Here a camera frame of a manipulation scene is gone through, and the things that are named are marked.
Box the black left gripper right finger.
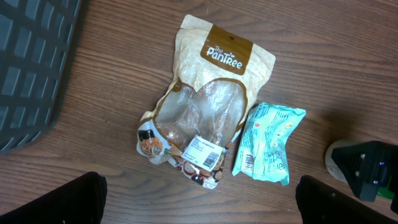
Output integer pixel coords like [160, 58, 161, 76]
[295, 175, 397, 224]

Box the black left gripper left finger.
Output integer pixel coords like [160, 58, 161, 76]
[1, 172, 107, 224]

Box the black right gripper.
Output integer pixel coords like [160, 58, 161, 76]
[330, 140, 398, 215]

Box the green lid jar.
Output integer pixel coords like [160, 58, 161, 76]
[324, 139, 396, 200]

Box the teal snack packet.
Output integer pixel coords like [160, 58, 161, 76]
[232, 103, 306, 186]

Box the beige brown snack packet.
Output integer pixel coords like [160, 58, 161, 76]
[137, 15, 275, 189]

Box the grey plastic shopping basket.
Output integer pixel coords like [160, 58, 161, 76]
[1, 0, 89, 154]

